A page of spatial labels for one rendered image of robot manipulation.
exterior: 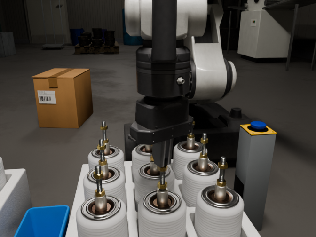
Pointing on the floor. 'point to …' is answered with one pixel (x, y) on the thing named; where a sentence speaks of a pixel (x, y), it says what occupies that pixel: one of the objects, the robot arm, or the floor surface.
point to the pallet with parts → (97, 42)
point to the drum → (133, 40)
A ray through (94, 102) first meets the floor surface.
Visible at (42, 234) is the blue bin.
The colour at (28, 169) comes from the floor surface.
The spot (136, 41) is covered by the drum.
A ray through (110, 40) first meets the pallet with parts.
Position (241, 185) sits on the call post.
